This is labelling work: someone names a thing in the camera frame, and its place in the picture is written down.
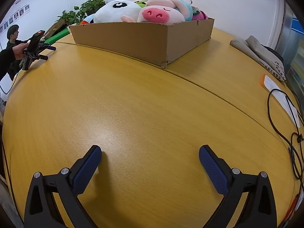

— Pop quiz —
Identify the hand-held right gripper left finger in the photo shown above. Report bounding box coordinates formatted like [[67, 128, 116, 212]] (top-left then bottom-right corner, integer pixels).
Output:
[[24, 145, 102, 228]]

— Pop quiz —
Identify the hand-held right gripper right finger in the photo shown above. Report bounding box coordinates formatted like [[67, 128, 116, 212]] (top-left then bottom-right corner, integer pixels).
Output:
[[199, 145, 278, 228]]

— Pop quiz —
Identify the brown cardboard box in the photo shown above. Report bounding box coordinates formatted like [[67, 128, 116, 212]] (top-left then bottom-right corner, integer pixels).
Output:
[[69, 17, 215, 69]]

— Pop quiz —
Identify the light blue bear plush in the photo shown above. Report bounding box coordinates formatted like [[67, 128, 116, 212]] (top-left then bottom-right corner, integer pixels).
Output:
[[174, 0, 194, 22]]

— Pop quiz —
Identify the person's left forearm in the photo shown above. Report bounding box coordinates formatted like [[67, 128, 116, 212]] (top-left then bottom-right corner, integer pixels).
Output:
[[0, 49, 16, 81]]

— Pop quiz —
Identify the person's left hand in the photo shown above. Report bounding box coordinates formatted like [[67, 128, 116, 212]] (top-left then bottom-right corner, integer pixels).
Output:
[[12, 43, 31, 60]]

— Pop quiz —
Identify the green rolled mat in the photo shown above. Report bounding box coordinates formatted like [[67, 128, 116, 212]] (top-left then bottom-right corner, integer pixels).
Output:
[[45, 27, 72, 46]]

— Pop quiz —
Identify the flat brown carton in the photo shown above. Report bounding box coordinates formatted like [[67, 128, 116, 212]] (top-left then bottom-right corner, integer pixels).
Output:
[[45, 20, 70, 38]]

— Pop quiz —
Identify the green potted plant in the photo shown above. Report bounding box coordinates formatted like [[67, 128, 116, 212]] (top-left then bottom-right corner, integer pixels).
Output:
[[79, 0, 106, 17], [56, 6, 82, 26]]

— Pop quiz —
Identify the white plush toy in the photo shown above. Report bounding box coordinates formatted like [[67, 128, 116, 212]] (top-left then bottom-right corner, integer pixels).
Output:
[[93, 0, 142, 24]]

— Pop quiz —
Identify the white paper with orange edge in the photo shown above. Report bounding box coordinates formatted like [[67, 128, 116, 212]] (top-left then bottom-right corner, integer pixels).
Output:
[[260, 75, 301, 128]]

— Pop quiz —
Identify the large pink-snout pig plush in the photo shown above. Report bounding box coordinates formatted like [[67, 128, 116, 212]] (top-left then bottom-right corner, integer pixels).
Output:
[[121, 5, 186, 25]]

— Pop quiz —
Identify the grey cloth bag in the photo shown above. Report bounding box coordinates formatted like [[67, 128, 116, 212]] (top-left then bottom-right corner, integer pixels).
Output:
[[230, 36, 288, 83]]

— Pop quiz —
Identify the magenta pink plush toy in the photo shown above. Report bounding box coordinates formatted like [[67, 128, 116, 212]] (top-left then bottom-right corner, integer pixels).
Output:
[[192, 11, 209, 21]]

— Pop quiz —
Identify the glass door with blue band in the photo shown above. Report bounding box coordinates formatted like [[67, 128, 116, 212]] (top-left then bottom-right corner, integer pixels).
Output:
[[275, 0, 304, 95]]

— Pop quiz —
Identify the row of wall photos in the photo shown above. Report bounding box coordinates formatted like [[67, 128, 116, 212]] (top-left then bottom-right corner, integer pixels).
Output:
[[0, 3, 32, 34]]

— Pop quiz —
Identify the thin gripper cable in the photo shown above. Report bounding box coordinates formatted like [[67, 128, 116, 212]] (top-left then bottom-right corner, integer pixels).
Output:
[[0, 72, 19, 95]]

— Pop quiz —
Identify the black cable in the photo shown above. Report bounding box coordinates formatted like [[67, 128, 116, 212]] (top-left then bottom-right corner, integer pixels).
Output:
[[267, 89, 304, 180]]

